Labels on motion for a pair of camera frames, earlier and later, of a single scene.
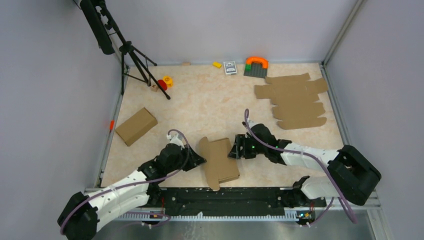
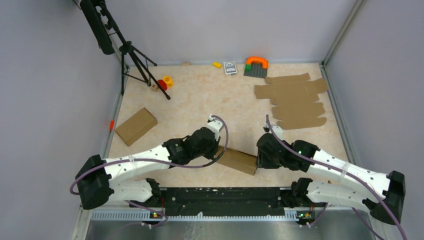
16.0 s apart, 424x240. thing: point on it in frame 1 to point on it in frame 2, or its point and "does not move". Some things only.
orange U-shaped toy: x=264 y=61 does not move
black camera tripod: x=102 y=26 does not move
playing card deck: x=230 y=67 does not move
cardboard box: x=220 y=163 to x=239 y=160
